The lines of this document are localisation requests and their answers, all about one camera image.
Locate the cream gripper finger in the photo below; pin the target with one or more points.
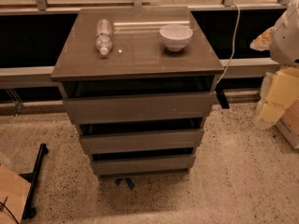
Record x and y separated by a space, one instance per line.
262 41

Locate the grey drawer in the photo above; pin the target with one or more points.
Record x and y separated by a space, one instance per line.
139 107
127 142
143 165

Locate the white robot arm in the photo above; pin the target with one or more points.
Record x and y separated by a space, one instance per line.
282 39

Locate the grey drawer cabinet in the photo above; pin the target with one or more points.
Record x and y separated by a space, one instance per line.
138 64

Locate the grey bottom drawer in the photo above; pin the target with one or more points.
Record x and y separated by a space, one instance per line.
143 165

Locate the grey top drawer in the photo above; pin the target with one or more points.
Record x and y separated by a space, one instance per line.
139 107

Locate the brown cardboard box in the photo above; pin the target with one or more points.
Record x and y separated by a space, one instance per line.
289 124

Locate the white ceramic bowl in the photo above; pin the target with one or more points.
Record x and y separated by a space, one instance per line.
176 36

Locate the clear plastic water bottle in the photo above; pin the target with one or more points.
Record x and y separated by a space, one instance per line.
104 32

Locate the blue tape cross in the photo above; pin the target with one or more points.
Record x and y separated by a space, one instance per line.
127 180

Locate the metal window railing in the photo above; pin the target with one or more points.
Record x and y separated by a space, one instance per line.
149 0

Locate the black metal stand leg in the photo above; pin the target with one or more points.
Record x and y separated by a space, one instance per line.
29 211

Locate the light wooden board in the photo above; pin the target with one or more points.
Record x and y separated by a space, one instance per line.
13 193

